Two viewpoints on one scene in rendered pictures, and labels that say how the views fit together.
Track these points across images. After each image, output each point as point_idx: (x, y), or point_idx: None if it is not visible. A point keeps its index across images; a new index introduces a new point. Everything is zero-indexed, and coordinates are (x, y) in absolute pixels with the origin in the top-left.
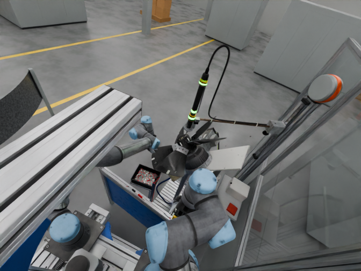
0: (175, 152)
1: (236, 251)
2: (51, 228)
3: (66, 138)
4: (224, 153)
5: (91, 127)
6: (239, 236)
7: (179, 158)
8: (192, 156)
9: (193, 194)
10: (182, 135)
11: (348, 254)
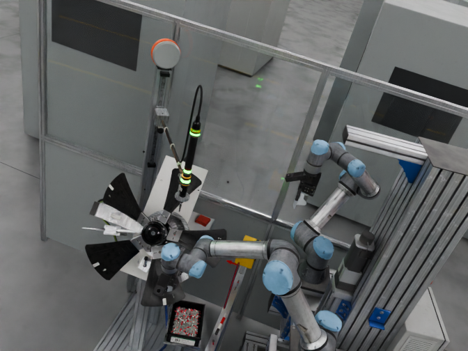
0: (184, 241)
1: (254, 217)
2: (338, 326)
3: (381, 138)
4: (164, 191)
5: (372, 134)
6: (237, 214)
7: (194, 236)
8: (175, 228)
9: (326, 154)
10: (143, 233)
11: (311, 115)
